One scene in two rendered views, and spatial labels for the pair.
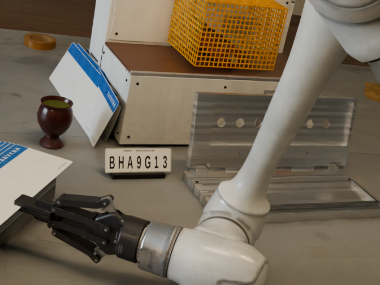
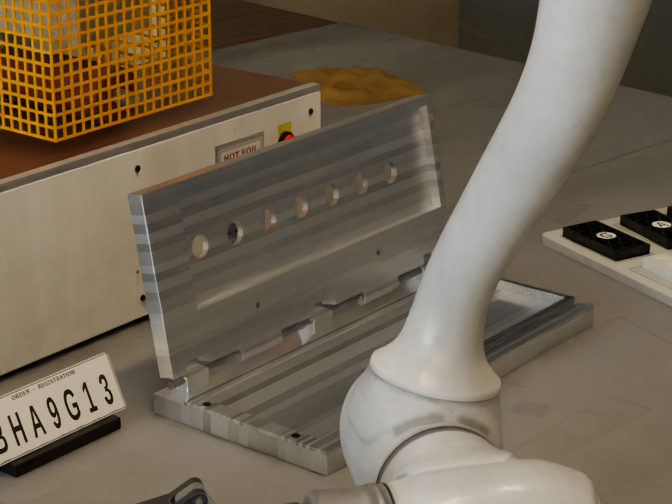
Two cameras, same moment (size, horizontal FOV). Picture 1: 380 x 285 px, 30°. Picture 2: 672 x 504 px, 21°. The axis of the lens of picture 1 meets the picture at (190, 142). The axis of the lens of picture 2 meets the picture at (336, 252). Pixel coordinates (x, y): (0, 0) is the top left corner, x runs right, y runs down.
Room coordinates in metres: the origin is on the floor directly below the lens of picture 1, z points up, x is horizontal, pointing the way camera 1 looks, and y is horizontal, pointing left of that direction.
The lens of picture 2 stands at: (0.00, 0.48, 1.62)
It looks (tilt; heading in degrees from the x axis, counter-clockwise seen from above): 20 degrees down; 336
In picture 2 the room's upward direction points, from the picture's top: straight up
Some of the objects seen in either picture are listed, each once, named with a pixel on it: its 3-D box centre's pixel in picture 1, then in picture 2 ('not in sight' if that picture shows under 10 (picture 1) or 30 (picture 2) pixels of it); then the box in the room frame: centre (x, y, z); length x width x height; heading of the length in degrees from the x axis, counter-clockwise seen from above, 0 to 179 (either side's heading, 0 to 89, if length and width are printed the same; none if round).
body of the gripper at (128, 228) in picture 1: (119, 234); not in sight; (1.04, 0.09, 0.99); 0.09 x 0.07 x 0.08; 78
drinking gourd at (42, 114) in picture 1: (54, 122); not in sight; (1.52, 0.32, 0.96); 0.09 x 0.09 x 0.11
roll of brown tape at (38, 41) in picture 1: (39, 41); not in sight; (2.24, 0.55, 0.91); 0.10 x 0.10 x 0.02
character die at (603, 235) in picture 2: not in sight; (605, 240); (1.69, -0.61, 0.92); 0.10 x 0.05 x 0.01; 7
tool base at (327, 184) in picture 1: (285, 190); (385, 349); (1.50, -0.24, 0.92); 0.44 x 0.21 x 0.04; 117
